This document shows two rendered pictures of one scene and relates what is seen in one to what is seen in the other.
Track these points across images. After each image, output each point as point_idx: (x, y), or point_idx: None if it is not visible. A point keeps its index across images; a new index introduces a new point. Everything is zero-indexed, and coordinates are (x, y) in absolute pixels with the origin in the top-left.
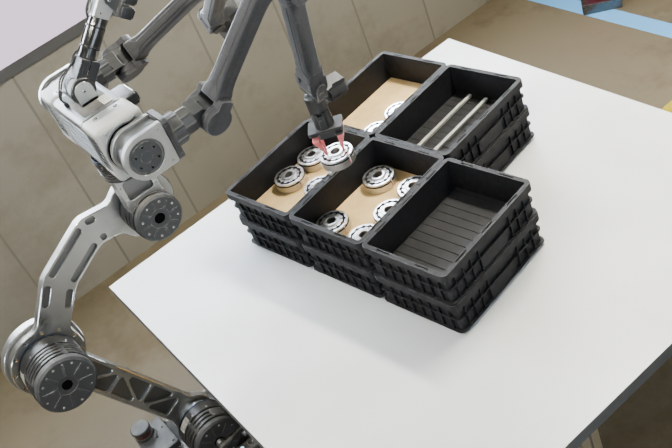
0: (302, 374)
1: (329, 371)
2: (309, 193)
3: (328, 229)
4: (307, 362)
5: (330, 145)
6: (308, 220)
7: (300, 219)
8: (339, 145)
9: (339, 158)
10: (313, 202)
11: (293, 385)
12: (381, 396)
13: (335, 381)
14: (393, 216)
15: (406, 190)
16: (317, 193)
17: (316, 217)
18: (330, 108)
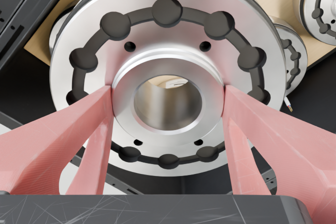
0: (72, 179)
1: (106, 183)
2: (6, 11)
3: (110, 176)
4: (75, 168)
5: (123, 2)
6: (24, 42)
7: (13, 123)
8: (199, 38)
9: (187, 153)
10: (31, 30)
11: (63, 188)
12: None
13: (115, 194)
14: (276, 185)
15: (332, 9)
16: (41, 15)
17: (44, 16)
18: None
